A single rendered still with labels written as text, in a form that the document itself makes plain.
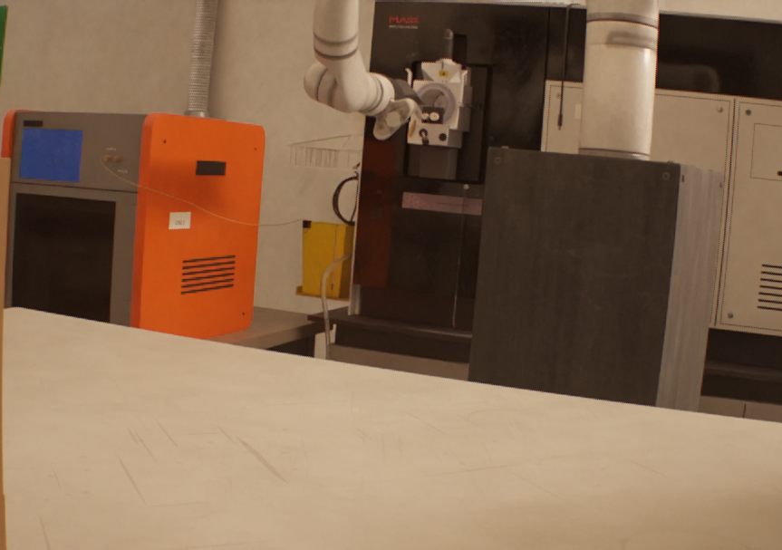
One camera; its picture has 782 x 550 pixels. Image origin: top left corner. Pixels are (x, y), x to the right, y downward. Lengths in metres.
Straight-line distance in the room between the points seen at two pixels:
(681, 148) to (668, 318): 0.96
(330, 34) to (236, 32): 2.20
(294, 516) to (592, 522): 0.15
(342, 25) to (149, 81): 2.42
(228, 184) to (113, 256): 0.31
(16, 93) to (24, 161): 2.36
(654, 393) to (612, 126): 0.33
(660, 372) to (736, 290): 0.94
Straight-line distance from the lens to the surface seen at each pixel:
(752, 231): 2.09
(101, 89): 4.07
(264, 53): 3.69
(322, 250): 2.33
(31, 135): 1.99
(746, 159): 2.10
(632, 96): 1.27
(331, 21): 1.56
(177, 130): 1.87
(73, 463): 0.55
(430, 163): 2.14
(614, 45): 1.27
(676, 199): 1.16
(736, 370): 2.06
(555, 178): 1.20
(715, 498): 0.58
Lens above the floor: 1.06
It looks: 6 degrees down
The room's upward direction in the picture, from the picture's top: 5 degrees clockwise
